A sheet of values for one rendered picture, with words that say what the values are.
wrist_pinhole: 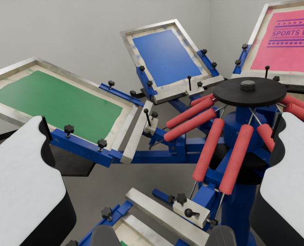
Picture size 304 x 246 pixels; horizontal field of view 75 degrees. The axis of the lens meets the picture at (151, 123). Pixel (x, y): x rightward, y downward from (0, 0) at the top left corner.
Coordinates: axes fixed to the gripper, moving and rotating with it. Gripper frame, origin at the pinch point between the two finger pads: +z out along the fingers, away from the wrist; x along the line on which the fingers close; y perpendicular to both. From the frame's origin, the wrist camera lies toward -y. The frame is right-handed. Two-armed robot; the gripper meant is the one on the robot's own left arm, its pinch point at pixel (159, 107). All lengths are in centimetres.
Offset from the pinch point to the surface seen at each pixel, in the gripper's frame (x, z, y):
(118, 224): -17, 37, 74
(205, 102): 25, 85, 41
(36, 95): -68, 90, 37
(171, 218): 4, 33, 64
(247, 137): 36, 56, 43
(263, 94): 45, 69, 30
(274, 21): 99, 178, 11
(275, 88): 52, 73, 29
